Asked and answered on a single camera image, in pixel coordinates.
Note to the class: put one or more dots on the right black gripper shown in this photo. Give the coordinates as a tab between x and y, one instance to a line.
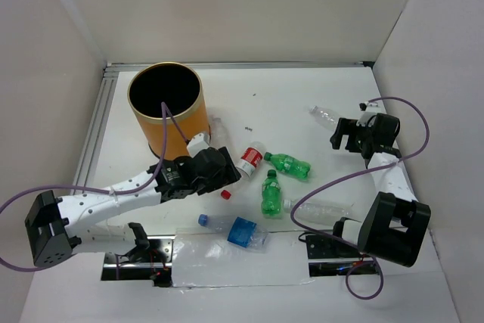
343	128

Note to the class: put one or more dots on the clear bottle near bin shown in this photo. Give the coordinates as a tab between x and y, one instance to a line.
218	133

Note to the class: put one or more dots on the green bottle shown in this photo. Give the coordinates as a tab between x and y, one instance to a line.
289	165
271	205

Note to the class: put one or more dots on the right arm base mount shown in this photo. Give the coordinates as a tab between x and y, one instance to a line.
327	257

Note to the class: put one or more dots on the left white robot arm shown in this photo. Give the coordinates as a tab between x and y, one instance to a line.
60	227

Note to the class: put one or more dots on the red label clear bottle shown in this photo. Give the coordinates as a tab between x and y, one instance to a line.
250	159

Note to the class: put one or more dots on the blue label clear bottle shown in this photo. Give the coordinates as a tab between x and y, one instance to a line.
236	230

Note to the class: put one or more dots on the clear bottle far right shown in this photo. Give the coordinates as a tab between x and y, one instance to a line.
326	118

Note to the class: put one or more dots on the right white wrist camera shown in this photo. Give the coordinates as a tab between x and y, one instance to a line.
368	111

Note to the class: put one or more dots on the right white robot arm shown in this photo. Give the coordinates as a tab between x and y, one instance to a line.
396	223

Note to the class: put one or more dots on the clear bottle white cap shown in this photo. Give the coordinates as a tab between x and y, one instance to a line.
322	212

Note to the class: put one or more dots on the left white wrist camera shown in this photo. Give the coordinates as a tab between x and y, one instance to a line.
198	143

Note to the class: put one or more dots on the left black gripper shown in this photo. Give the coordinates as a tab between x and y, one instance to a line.
226	175

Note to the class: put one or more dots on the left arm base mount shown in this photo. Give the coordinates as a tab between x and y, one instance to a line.
149	260

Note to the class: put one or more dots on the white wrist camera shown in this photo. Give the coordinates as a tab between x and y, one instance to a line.
198	143
368	111

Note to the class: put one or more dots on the orange cylindrical bin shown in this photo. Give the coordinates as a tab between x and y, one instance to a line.
168	103

